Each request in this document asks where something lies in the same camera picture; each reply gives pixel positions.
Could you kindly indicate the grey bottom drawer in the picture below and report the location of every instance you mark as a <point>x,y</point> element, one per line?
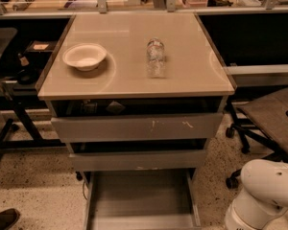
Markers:
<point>141,200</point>

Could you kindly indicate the grey drawer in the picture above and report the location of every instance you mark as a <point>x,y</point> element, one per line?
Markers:
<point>141,200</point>
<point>137,155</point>
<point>137,127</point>

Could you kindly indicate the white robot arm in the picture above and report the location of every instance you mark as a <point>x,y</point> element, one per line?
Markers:
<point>263,197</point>

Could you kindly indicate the grey drawer cabinet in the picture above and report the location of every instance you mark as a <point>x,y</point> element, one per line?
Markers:
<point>194,81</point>

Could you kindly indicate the grey top drawer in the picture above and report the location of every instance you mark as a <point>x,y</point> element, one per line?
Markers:
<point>137,127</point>

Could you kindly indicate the grey middle drawer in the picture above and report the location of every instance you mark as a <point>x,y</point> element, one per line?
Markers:
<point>137,155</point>

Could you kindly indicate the clear plastic water bottle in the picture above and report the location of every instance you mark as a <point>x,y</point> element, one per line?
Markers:
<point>155,58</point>

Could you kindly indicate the white paper bowl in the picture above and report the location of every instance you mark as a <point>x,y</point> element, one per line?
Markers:
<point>84,56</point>

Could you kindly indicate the dark box with label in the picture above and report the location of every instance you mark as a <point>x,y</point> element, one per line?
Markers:
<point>41,46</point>

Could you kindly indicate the black round object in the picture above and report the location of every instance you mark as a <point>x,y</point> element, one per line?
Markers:
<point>27,76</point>

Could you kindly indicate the black stand left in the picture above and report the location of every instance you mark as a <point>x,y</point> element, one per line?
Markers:
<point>37,141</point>

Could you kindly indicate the black office chair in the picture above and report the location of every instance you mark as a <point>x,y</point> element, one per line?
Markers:
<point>265,120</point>

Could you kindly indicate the dark shoe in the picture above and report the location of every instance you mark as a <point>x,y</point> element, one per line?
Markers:
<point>8,218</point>

